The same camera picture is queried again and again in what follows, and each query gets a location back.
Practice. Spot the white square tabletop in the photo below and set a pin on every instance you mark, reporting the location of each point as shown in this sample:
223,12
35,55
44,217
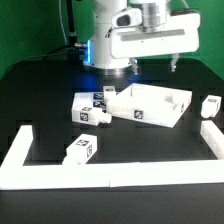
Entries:
150,104

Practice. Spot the white tag sheet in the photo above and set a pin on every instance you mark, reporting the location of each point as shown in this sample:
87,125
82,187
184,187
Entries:
90,99

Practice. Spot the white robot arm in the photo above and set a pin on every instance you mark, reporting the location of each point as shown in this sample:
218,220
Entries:
155,13

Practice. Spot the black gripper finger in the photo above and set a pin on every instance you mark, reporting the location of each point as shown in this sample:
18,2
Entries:
174,60
134,65

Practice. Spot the white U-shaped fence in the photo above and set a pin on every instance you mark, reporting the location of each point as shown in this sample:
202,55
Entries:
15,175

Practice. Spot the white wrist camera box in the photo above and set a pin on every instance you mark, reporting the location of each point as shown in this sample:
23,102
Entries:
128,17

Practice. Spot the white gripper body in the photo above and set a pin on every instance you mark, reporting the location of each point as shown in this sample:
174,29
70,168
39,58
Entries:
178,35

